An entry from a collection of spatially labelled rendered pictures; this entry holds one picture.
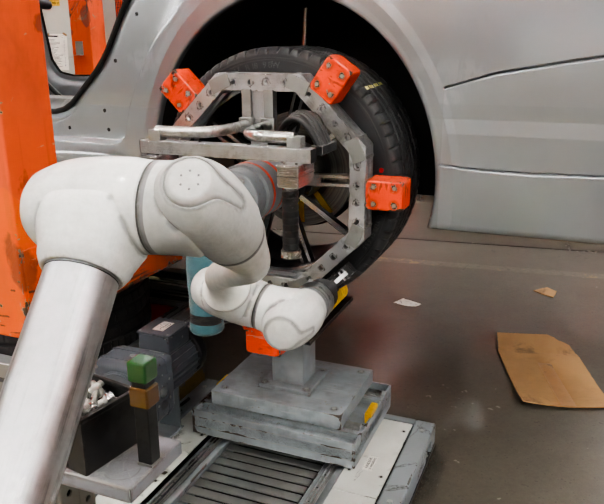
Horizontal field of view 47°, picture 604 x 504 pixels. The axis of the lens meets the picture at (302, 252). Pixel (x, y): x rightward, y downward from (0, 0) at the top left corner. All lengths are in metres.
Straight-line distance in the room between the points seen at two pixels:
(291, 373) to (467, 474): 0.58
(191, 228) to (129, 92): 1.23
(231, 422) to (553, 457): 0.96
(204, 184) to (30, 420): 0.34
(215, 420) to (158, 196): 1.26
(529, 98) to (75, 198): 1.07
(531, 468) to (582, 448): 0.21
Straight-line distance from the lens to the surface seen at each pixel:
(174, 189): 0.88
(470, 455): 2.23
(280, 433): 1.99
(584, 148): 1.68
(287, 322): 1.38
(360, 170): 1.62
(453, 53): 1.69
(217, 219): 0.89
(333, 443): 1.94
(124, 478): 1.34
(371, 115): 1.68
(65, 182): 0.98
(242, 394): 2.04
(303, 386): 2.05
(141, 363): 1.26
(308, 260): 1.84
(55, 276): 0.94
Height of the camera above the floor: 1.20
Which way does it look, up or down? 17 degrees down
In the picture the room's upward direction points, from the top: straight up
